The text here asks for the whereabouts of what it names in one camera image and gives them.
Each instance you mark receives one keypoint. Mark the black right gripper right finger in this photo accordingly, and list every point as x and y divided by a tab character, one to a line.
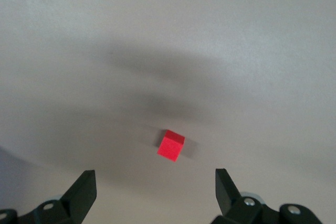
225	192

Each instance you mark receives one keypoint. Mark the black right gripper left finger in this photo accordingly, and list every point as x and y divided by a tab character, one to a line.
78	197

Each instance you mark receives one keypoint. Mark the small red cube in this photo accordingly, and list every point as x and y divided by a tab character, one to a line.
169	148

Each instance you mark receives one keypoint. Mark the brown table mat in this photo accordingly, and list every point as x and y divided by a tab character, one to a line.
168	11

